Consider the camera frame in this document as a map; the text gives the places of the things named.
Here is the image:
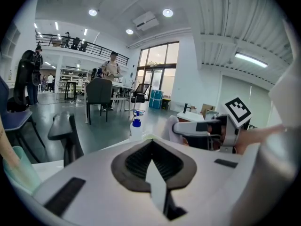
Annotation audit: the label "person's beige clothing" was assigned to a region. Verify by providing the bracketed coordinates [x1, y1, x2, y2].
[231, 20, 301, 226]

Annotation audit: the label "small white sink basin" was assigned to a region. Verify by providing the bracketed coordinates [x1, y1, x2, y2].
[176, 111, 206, 123]

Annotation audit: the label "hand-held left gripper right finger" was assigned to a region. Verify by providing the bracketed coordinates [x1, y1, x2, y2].
[151, 139, 247, 226]

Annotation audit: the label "white power cable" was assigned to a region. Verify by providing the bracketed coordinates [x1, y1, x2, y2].
[61, 99, 83, 109]

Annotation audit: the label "blue wrapped bundle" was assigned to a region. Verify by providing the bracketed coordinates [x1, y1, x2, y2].
[148, 89, 164, 110]

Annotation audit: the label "black mesh office chair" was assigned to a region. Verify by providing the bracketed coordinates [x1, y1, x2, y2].
[130, 83, 151, 111]

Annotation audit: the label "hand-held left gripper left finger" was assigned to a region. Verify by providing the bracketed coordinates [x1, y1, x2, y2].
[32, 139, 169, 226]

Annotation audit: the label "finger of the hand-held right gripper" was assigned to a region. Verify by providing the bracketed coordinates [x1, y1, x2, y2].
[172, 119, 228, 137]
[183, 135, 222, 151]

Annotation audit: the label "pale green translucent cup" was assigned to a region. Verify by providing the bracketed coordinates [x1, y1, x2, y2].
[2, 145, 42, 195]

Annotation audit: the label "white ceiling air conditioner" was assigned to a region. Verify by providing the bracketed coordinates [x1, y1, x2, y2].
[132, 10, 160, 32]

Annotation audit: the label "dark grey chair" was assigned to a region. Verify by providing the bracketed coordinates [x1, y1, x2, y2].
[85, 77, 114, 126]

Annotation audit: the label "glass entrance doors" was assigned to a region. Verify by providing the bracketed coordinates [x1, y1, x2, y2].
[135, 41, 180, 103]

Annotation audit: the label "blue padded chair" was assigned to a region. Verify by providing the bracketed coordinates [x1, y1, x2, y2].
[0, 75, 47, 164]

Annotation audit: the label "long tube ceiling light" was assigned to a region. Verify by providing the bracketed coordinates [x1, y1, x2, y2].
[234, 52, 269, 69]

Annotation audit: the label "black bin with yellow lid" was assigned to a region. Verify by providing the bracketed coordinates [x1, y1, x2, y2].
[161, 97, 173, 110]

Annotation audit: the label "black metal railing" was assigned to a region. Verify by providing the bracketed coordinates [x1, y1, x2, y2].
[35, 33, 130, 66]

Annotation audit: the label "person's right forearm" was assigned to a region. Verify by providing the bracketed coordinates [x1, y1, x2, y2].
[235, 123, 288, 155]

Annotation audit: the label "clear soap dish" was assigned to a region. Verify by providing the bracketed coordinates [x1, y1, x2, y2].
[142, 129, 165, 141]

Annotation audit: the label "thick black faucet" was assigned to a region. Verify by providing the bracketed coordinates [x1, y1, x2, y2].
[48, 111, 85, 167]

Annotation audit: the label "black stool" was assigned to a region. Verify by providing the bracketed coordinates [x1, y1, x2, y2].
[63, 81, 79, 101]

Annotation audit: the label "white shelving unit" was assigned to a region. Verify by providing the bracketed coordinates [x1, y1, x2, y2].
[58, 67, 90, 94]

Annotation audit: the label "plastic-wrapped panel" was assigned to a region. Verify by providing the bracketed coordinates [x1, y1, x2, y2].
[204, 109, 220, 121]

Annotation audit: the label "brown cardboard sheet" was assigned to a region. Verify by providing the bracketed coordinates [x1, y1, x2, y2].
[201, 103, 216, 119]

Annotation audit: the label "clear bottle with blue pump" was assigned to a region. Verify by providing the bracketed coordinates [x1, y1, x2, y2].
[129, 109, 145, 143]

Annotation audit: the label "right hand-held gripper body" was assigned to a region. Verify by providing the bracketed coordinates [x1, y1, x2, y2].
[218, 97, 252, 154]

